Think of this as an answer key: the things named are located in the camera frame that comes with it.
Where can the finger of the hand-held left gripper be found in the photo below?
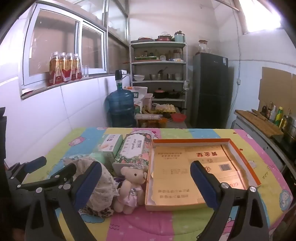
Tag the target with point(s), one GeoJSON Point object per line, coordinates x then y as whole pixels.
{"type": "Point", "coordinates": [34, 163]}
{"type": "Point", "coordinates": [57, 175]}

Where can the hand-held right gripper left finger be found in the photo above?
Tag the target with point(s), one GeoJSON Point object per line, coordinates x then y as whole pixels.
{"type": "Point", "coordinates": [87, 183]}

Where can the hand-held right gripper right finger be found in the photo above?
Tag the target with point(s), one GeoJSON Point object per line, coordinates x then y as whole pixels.
{"type": "Point", "coordinates": [203, 185]}

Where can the grey fluffy scrunchie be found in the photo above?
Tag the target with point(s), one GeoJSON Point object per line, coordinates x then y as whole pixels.
{"type": "Point", "coordinates": [104, 185]}

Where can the leopard print scrunchie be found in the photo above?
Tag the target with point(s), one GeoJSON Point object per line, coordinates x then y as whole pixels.
{"type": "Point", "coordinates": [97, 211]}

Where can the orange-rimmed cardboard box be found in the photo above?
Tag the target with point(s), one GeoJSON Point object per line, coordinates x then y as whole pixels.
{"type": "Point", "coordinates": [171, 176]}

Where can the green tissue box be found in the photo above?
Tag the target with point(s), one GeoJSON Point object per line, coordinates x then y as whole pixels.
{"type": "Point", "coordinates": [111, 144]}

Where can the floral tissue box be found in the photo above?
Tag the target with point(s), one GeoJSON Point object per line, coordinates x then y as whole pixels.
{"type": "Point", "coordinates": [131, 150]}

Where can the grey kitchen counter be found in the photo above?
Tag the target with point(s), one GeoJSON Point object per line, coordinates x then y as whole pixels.
{"type": "Point", "coordinates": [252, 139]}

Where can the red plastic basket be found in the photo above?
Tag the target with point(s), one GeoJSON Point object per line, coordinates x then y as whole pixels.
{"type": "Point", "coordinates": [178, 117]}

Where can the wooden chopping board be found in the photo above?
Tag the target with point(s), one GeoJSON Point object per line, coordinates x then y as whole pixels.
{"type": "Point", "coordinates": [259, 124]}

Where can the blue water jug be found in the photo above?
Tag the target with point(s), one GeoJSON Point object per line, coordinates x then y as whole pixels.
{"type": "Point", "coordinates": [121, 106]}

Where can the tray of eggs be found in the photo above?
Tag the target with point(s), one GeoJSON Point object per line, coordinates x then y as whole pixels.
{"type": "Point", "coordinates": [165, 108]}

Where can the black cooktop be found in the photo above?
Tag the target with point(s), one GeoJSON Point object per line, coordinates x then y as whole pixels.
{"type": "Point", "coordinates": [281, 139]}

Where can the bunch of bananas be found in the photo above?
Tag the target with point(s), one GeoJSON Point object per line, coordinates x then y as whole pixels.
{"type": "Point", "coordinates": [149, 111]}

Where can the dark grey fridge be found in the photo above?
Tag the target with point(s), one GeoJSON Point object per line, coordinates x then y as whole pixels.
{"type": "Point", "coordinates": [211, 92]}

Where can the black wok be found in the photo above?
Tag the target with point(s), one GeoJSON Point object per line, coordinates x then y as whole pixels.
{"type": "Point", "coordinates": [176, 94]}

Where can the shrink-wrapped bottled tea pack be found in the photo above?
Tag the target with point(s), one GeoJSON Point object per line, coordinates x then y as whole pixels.
{"type": "Point", "coordinates": [62, 69]}

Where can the white plastic container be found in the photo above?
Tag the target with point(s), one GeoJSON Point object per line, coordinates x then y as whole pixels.
{"type": "Point", "coordinates": [148, 100]}

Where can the black pot with red lid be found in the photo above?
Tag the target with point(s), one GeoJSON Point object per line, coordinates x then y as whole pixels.
{"type": "Point", "coordinates": [160, 93]}

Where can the white sack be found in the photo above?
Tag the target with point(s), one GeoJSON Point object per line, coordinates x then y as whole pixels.
{"type": "Point", "coordinates": [136, 93]}

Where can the row of condiment bottles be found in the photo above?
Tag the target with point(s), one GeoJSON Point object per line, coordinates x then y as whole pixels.
{"type": "Point", "coordinates": [279, 115]}

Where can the clear drinking glass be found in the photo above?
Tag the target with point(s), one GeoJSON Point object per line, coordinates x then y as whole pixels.
{"type": "Point", "coordinates": [85, 71]}

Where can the small white bowls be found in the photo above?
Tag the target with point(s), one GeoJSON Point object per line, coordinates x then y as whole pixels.
{"type": "Point", "coordinates": [178, 76]}

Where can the black and white water pump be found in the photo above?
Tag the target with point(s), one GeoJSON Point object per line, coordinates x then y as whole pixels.
{"type": "Point", "coordinates": [119, 74]}

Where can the steel cup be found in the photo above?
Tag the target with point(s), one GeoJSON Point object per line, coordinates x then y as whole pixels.
{"type": "Point", "coordinates": [170, 76]}

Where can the white bowl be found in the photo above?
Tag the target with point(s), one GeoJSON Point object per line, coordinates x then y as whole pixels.
{"type": "Point", "coordinates": [139, 77]}

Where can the grey metal shelf rack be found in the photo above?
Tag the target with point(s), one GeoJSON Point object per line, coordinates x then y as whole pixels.
{"type": "Point", "coordinates": [182, 69]}

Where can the steel pot with ladle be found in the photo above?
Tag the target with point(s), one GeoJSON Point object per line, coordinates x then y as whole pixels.
{"type": "Point", "coordinates": [155, 77]}

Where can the sliding window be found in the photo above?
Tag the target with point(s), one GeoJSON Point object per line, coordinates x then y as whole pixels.
{"type": "Point", "coordinates": [55, 46]}

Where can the glass jar with lid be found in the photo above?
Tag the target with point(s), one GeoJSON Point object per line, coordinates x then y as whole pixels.
{"type": "Point", "coordinates": [203, 47]}

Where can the green tray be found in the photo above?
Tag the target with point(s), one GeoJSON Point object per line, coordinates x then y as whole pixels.
{"type": "Point", "coordinates": [146, 58]}

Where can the teal enamel pot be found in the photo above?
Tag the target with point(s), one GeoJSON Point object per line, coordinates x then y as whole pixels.
{"type": "Point", "coordinates": [179, 37]}

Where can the red cooking pot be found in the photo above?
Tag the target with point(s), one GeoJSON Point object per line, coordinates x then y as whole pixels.
{"type": "Point", "coordinates": [164, 38]}

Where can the flat dark pan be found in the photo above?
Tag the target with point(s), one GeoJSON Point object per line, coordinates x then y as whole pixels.
{"type": "Point", "coordinates": [146, 39]}

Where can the high window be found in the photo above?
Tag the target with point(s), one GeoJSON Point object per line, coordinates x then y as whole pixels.
{"type": "Point", "coordinates": [259, 16]}

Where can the cardboard wall sheets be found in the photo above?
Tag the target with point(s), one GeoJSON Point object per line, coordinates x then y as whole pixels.
{"type": "Point", "coordinates": [275, 85]}

